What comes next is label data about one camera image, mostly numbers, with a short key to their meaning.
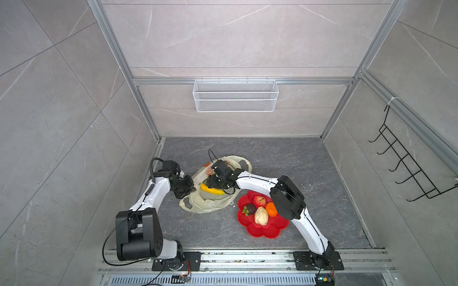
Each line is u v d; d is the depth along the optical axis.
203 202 0.85
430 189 0.59
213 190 0.91
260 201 0.85
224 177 0.76
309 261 0.73
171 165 0.71
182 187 0.75
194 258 0.73
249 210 0.82
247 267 0.73
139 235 0.43
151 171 0.63
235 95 1.01
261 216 0.80
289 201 0.57
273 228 0.81
